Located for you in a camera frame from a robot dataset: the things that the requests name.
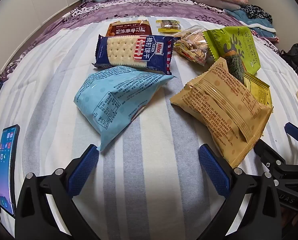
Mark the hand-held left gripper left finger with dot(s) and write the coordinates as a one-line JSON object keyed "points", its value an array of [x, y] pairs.
{"points": [[85, 170]]}

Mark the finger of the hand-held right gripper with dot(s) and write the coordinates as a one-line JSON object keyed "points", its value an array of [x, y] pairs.
{"points": [[293, 130], [270, 156]]}

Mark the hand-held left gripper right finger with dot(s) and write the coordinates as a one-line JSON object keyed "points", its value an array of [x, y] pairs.
{"points": [[214, 170]]}

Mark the tan snack bag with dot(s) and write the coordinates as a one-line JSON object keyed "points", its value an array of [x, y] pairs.
{"points": [[214, 110]]}

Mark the light blue snack bag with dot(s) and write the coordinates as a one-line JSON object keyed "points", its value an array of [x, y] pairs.
{"points": [[113, 100]]}

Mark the large green seaweed packet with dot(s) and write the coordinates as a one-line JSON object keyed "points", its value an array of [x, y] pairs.
{"points": [[239, 42]]}

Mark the yellow-edged clear cookie packet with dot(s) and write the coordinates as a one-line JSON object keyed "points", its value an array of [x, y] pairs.
{"points": [[167, 27]]}

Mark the clear packet of nut snacks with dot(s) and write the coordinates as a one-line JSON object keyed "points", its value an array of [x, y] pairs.
{"points": [[191, 43]]}

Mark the olive yellow snack packet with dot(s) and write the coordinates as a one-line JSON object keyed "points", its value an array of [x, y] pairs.
{"points": [[260, 90]]}

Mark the black bag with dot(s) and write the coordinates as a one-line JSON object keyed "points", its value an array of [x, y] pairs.
{"points": [[296, 57]]}

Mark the smartphone with lit screen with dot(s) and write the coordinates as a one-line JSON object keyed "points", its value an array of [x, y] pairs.
{"points": [[7, 167]]}

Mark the grey striped white blanket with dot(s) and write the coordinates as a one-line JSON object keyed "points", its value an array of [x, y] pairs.
{"points": [[51, 92]]}

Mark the blue garment with white trim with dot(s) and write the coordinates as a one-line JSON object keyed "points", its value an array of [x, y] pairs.
{"points": [[259, 27]]}

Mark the leopard print cloth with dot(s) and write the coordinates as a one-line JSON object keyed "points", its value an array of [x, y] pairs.
{"points": [[256, 12]]}

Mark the dark blue cracker packet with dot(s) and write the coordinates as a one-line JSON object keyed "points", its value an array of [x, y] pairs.
{"points": [[149, 52]]}

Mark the brown snack packet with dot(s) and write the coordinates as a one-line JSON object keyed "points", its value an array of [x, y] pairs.
{"points": [[126, 28]]}

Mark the purple floral bedsheet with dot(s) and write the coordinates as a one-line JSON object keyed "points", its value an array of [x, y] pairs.
{"points": [[164, 8]]}

